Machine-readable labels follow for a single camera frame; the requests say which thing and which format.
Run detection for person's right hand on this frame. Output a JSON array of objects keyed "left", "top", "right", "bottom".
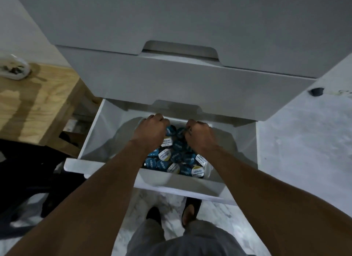
[{"left": 184, "top": 119, "right": 220, "bottom": 155}]

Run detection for person's black right shoe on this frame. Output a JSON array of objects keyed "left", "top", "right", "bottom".
[{"left": 181, "top": 197, "right": 202, "bottom": 228}]

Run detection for grey round dish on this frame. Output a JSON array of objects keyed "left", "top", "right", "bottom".
[{"left": 0, "top": 54, "right": 31, "bottom": 80}]

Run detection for white drawer cabinet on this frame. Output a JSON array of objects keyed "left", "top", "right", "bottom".
[{"left": 11, "top": 0, "right": 352, "bottom": 121}]

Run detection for person's grey shorts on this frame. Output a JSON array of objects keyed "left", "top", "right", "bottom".
[{"left": 126, "top": 219, "right": 256, "bottom": 256}]

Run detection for person's black left shoe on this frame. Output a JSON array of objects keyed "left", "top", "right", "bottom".
[{"left": 146, "top": 206, "right": 162, "bottom": 226}]

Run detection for person's black shoe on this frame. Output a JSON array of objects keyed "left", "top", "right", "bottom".
[
  {"left": 181, "top": 197, "right": 202, "bottom": 228},
  {"left": 146, "top": 206, "right": 162, "bottom": 226}
]

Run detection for person's left forearm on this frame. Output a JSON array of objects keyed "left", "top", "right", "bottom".
[{"left": 5, "top": 142, "right": 157, "bottom": 256}]

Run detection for row of lidded capsules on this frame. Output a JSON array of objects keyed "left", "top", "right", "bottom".
[{"left": 142, "top": 136, "right": 214, "bottom": 179}]

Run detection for brown wooden side table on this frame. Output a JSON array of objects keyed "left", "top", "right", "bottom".
[{"left": 0, "top": 63, "right": 102, "bottom": 158}]

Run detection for person's left hand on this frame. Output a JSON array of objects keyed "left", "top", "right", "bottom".
[{"left": 131, "top": 113, "right": 171, "bottom": 154}]

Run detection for clear plastic tray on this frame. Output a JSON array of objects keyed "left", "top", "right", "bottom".
[{"left": 162, "top": 121, "right": 216, "bottom": 180}]

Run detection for person's right forearm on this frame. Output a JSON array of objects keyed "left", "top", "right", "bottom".
[{"left": 205, "top": 146, "right": 352, "bottom": 256}]

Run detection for white marble table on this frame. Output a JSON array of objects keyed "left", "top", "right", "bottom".
[{"left": 133, "top": 54, "right": 352, "bottom": 218}]

